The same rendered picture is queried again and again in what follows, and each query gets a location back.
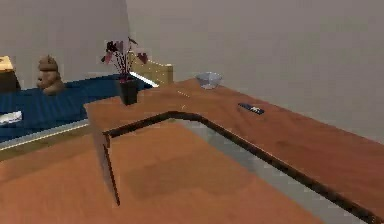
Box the red plant in black pot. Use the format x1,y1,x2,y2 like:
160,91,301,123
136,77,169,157
100,37,149,106

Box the bed with blue cover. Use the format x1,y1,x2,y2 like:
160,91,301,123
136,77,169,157
0,53,174,162

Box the brown teddy bear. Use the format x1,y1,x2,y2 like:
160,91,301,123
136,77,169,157
36,54,66,96

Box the white book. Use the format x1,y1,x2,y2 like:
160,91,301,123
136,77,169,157
0,110,23,126

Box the brown wooden desk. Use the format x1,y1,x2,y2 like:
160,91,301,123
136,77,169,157
83,77,384,224

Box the dark wooden nightstand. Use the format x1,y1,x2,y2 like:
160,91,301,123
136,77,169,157
0,55,22,94

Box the clear glass bowl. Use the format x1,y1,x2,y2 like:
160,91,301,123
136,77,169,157
195,71,223,90

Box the dark blue remote control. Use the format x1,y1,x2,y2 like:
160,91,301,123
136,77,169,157
237,102,266,116

